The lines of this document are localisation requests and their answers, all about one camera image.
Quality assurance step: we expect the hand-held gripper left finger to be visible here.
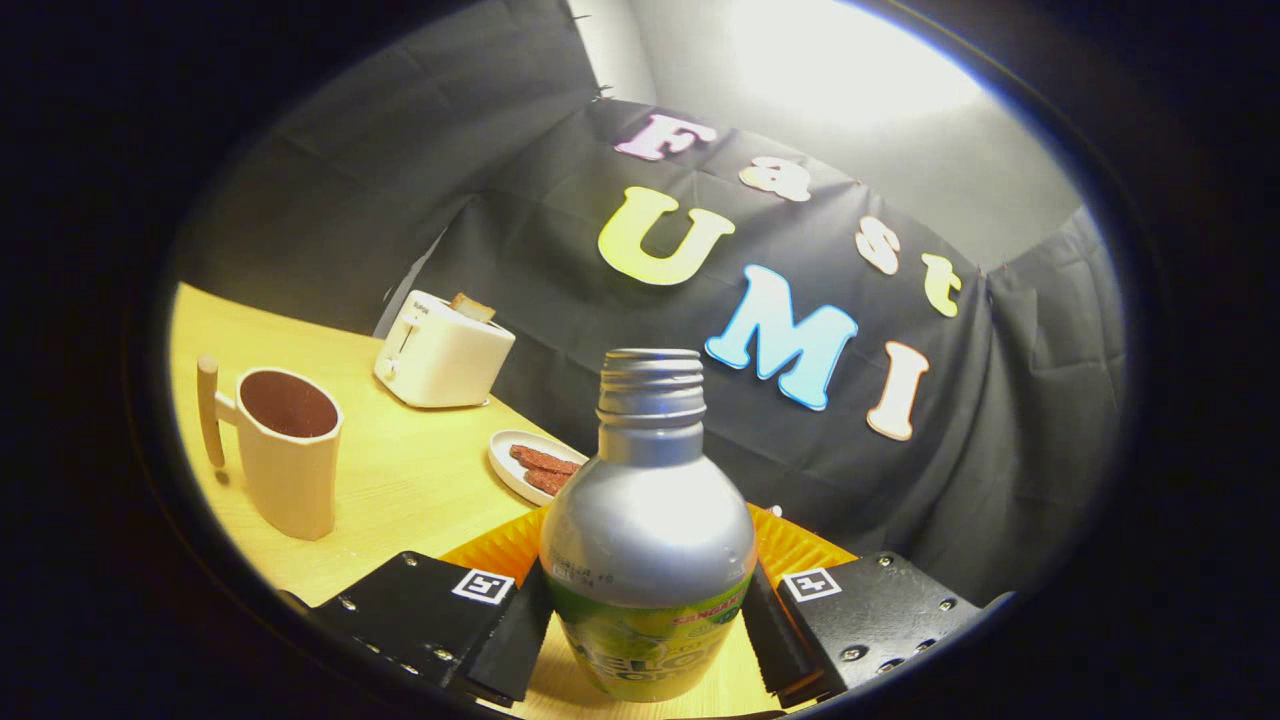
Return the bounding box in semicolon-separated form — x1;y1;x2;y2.
280;505;556;709

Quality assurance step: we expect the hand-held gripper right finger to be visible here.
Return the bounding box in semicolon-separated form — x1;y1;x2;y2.
738;503;1016;709

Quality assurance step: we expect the cream cup with wooden handle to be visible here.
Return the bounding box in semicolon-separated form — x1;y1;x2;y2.
196;355;345;542

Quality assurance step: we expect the silver bottle with green label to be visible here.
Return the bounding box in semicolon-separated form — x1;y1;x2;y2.
538;348;758;703

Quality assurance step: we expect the wooden table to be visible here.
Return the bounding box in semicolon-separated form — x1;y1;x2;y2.
168;282;786;720

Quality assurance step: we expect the white oval plate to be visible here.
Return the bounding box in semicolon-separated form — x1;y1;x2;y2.
488;430;591;508

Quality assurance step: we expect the white toaster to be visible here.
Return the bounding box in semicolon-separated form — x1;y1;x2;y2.
373;290;517;410

